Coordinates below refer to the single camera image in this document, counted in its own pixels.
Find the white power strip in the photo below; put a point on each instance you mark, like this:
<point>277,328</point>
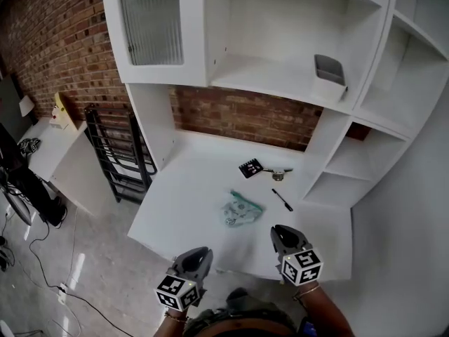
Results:
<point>62,293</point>

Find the person's right forearm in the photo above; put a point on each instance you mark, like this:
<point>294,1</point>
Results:
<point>326,314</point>

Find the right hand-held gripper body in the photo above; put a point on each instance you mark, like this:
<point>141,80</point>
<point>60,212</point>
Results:
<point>301,267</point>

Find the black pen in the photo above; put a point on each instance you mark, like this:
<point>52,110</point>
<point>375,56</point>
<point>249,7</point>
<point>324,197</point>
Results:
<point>282,199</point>

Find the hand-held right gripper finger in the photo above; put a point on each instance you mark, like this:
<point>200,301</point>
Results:
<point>296,237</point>
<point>277,242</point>

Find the metal key bunch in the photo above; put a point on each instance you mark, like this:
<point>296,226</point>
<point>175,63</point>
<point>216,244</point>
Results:
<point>278,176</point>

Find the white and grey pen holder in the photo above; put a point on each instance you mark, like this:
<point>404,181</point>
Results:
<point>324,88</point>

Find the small white table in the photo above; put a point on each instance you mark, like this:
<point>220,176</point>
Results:
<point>52,146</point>

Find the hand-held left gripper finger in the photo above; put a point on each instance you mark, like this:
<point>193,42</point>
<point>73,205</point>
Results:
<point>207,263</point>
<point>187,258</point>

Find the grey oval board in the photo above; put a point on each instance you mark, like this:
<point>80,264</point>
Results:
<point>19,207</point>

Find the person's left forearm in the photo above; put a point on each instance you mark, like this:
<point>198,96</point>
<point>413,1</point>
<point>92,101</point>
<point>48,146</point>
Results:
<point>172,328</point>

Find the white table lamp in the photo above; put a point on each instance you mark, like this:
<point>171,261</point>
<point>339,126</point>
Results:
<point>25,104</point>

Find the black monitor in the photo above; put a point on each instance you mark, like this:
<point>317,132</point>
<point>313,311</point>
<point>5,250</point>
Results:
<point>8,107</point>

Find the black metal folding rack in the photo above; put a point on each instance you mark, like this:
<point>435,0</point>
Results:
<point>101,153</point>

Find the yellow cardboard box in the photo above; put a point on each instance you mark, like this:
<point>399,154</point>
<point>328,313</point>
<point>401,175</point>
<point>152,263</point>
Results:
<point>61,112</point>

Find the black and white patterned device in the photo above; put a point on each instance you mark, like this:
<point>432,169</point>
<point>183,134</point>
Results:
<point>31,147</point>

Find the white desk with hutch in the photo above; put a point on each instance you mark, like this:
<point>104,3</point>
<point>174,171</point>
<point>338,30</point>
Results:
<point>196,195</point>

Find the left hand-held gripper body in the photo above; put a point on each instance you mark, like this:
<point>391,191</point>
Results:
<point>177,291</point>

